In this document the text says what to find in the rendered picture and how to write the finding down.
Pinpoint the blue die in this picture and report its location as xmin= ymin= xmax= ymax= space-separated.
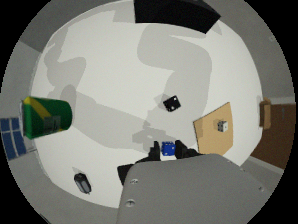
xmin=161 ymin=142 xmax=176 ymax=156

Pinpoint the open brown cardboard box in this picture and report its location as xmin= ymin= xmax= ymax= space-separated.
xmin=259 ymin=97 xmax=271 ymax=132

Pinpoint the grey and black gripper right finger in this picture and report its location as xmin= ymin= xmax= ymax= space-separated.
xmin=174 ymin=140 xmax=204 ymax=159

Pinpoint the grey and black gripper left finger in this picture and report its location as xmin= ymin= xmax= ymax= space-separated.
xmin=117 ymin=141 xmax=161 ymax=186

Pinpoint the green soda can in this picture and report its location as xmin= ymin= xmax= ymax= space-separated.
xmin=18 ymin=96 xmax=73 ymax=140

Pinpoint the tan square mat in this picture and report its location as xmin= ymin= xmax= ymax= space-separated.
xmin=193 ymin=102 xmax=233 ymax=156

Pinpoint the white die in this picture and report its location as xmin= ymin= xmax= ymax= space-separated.
xmin=217 ymin=121 xmax=228 ymax=132

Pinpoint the black die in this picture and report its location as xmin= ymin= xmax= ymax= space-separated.
xmin=163 ymin=95 xmax=181 ymax=112

